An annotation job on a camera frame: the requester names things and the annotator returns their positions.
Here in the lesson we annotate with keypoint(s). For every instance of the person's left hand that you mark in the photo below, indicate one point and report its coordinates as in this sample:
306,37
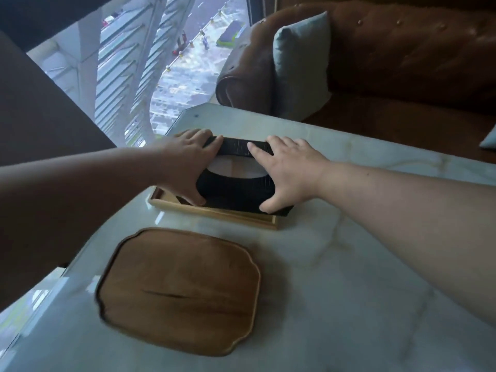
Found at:
182,162

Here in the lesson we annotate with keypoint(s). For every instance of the brown leather tufted sofa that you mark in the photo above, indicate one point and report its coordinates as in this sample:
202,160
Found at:
407,58

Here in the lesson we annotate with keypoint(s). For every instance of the light wooden tissue box base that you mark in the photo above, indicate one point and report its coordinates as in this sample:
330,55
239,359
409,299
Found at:
217,215

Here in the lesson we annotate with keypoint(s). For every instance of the person's right little finger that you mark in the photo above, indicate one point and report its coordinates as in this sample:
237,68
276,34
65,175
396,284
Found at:
304,145

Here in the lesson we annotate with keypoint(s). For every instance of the person's right hand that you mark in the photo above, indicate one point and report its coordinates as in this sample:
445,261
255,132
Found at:
296,170

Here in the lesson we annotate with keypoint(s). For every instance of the white tissue paper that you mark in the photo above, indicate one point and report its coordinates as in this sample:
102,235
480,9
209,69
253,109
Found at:
237,168

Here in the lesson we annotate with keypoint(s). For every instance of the dark brown curtain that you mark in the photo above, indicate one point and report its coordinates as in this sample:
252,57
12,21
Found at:
42,112

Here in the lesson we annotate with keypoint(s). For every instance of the light blue cushion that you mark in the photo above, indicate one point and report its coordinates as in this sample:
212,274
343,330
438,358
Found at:
490,139

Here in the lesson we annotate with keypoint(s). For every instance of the person's left forearm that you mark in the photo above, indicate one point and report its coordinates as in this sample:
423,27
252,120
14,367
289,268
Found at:
69,205

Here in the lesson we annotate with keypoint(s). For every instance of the person's right thumb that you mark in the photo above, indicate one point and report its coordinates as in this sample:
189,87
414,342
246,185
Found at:
273,201

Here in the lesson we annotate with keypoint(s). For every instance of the brown wooden serving tray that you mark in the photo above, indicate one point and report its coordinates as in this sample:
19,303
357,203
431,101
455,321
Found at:
178,294

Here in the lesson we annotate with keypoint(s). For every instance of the person's left little finger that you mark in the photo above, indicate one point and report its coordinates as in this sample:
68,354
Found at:
181,135

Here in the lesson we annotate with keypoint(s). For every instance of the person's left thumb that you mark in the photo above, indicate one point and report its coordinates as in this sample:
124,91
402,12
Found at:
190,195

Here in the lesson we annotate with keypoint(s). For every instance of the grey square cushion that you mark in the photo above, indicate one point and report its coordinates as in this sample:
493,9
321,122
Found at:
300,69

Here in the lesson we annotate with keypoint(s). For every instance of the white slatted building outside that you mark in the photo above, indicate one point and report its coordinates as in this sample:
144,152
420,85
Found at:
124,73

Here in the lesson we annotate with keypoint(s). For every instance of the person's left middle finger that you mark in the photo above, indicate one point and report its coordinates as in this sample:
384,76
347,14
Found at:
204,136

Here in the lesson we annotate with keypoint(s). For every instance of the person's right forearm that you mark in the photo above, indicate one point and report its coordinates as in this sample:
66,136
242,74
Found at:
418,224

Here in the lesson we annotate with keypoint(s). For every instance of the black tissue box cover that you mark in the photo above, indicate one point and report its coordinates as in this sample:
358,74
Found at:
236,193

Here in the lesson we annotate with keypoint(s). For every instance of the person's right middle finger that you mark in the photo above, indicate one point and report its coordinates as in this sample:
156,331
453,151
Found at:
276,144

